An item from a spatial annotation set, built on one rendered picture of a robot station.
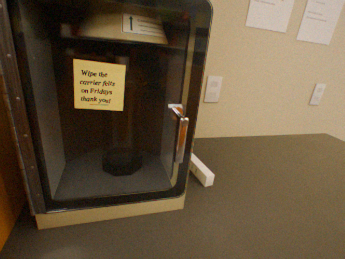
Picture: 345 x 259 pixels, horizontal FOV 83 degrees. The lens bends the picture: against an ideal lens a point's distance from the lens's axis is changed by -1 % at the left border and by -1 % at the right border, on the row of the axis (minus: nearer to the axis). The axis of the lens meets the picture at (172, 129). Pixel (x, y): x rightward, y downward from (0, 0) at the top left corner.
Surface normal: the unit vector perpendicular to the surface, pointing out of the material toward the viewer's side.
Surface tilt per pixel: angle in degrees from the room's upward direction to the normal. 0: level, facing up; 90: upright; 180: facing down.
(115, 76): 90
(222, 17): 90
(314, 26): 90
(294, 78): 90
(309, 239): 0
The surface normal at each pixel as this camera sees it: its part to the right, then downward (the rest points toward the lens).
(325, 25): 0.28, 0.40
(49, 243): 0.10, -0.92
